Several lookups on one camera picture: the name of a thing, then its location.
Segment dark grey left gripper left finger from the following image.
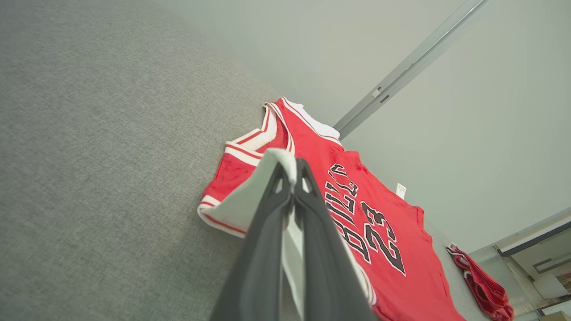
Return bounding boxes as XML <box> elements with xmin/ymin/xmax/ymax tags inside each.
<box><xmin>210</xmin><ymin>160</ymin><xmax>295</xmax><ymax>321</ymax></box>

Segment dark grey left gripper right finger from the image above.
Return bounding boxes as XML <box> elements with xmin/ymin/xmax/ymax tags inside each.
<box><xmin>294</xmin><ymin>158</ymin><xmax>375</xmax><ymax>321</ymax></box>

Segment red basketball jersey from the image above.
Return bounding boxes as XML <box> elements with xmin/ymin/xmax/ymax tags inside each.
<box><xmin>197</xmin><ymin>97</ymin><xmax>467</xmax><ymax>321</ymax></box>

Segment red shorts with white hem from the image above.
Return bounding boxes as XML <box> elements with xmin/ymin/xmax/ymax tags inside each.
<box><xmin>446</xmin><ymin>243</ymin><xmax>515</xmax><ymax>321</ymax></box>

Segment grey metal partition post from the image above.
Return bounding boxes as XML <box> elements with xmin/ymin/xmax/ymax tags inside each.
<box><xmin>334</xmin><ymin>0</ymin><xmax>489</xmax><ymax>140</ymax></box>

